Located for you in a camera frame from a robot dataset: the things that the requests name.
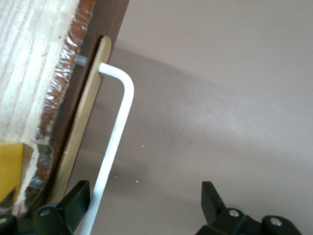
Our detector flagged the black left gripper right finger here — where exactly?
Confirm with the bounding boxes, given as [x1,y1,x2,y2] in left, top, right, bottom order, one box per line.
[197,181,303,235]

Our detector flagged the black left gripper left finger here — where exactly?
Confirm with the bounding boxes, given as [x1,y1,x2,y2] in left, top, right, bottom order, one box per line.
[0,180,90,235]

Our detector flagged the yellow block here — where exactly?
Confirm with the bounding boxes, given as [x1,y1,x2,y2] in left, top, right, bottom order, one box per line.
[0,142,25,204]

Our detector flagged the white metal drawer handle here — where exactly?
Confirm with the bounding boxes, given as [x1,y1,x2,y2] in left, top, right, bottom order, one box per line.
[79,62,135,235]

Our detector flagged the light wood drawer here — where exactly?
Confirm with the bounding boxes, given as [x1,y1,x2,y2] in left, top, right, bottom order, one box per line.
[0,0,130,221]

